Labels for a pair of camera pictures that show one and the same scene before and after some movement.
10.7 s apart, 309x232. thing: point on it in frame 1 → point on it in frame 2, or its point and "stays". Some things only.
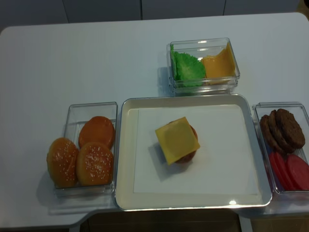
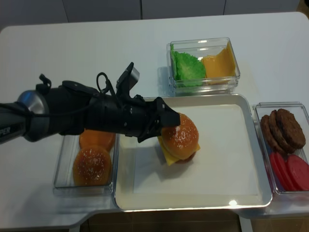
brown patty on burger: (187, 158) stays
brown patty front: (290, 130) stays
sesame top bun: (62, 158) → (181, 142)
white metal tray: (189, 151) stays
